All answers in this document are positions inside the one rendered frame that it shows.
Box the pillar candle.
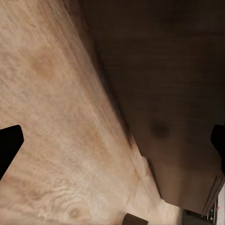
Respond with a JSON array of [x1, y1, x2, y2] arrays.
[[122, 213, 150, 225]]

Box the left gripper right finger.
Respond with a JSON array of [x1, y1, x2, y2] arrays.
[[211, 124, 225, 161]]

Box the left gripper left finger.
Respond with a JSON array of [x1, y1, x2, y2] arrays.
[[0, 125, 24, 180]]

